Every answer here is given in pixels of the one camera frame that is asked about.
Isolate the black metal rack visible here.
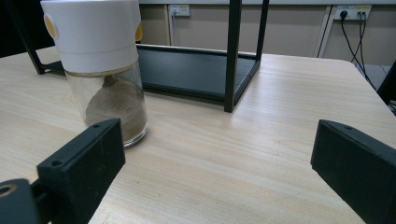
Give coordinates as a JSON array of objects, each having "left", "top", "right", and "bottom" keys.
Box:
[{"left": 6, "top": 0, "right": 270, "bottom": 114}]

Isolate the brown powder glass jar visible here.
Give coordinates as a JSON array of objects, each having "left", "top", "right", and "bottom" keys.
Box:
[{"left": 40, "top": 0, "right": 149, "bottom": 148}]

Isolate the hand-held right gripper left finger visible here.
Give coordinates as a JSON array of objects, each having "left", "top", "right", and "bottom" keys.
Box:
[{"left": 31, "top": 117, "right": 127, "bottom": 224}]

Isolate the black curtain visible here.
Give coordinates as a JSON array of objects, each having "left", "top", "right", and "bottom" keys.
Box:
[
  {"left": 376, "top": 60, "right": 396, "bottom": 117},
  {"left": 0, "top": 0, "right": 55, "bottom": 59}
]

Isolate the black power cable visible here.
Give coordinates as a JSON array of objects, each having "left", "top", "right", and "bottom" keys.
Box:
[
  {"left": 339, "top": 10, "right": 378, "bottom": 91},
  {"left": 349, "top": 12, "right": 368, "bottom": 68}
]

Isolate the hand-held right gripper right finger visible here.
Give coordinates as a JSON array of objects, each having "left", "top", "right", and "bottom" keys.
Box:
[{"left": 310, "top": 119, "right": 396, "bottom": 224}]

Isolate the white wall socket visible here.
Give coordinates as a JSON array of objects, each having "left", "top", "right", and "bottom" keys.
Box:
[
  {"left": 168, "top": 4, "right": 191, "bottom": 17},
  {"left": 333, "top": 5, "right": 373, "bottom": 21}
]

